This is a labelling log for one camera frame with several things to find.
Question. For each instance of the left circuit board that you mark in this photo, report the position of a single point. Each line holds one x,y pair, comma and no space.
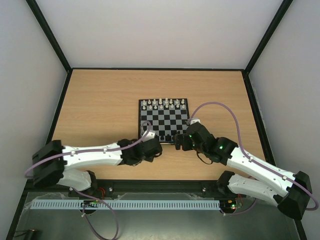
90,203

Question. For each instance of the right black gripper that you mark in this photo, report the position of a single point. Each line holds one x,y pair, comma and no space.
182,141

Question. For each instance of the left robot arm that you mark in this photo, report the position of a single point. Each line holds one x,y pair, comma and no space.
57,164

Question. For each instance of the circuit board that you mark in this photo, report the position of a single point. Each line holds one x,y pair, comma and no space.
90,203
232,204

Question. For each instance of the right circuit board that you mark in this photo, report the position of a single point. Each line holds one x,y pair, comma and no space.
232,204

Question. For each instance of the white slotted cable duct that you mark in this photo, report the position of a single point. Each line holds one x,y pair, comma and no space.
73,204

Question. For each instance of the black aluminium rail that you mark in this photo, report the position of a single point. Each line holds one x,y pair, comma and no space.
164,186

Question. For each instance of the black frame post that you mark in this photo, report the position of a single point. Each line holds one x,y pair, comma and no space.
38,14
280,13

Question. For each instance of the black frame post right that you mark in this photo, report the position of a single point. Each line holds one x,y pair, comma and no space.
280,13

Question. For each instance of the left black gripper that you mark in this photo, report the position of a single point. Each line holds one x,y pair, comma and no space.
149,159

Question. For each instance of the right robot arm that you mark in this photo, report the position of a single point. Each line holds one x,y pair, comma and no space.
288,191

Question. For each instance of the black and silver chessboard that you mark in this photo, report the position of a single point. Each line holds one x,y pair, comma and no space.
163,121

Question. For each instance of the black frame post left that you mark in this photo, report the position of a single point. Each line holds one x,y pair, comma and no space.
38,14

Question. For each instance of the black chess king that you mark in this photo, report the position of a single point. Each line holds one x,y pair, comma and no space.
168,138

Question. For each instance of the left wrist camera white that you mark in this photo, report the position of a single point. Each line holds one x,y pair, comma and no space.
148,135

